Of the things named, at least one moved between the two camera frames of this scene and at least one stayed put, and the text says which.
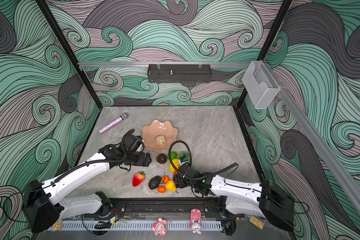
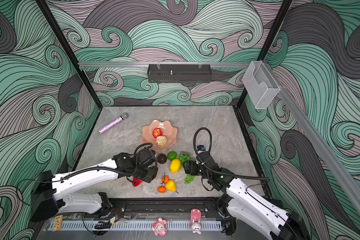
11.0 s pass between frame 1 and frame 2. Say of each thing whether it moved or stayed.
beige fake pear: stayed
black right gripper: moved
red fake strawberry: stayed
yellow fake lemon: stayed
